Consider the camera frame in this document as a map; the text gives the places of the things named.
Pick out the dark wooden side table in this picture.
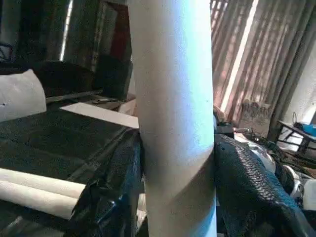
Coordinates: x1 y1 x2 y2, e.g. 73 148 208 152
277 119 316 155

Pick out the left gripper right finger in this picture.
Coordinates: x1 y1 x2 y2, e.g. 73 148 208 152
213 134 316 237

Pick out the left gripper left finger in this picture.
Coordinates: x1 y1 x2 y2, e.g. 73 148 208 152
68 129 146 237

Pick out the grey printed cushion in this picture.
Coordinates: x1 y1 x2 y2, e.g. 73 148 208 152
0 69 48 123

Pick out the shiny pleated curtain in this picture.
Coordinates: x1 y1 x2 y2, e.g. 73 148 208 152
209 0 316 139

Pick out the black work mat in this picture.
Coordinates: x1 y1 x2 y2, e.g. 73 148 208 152
0 106 147 237

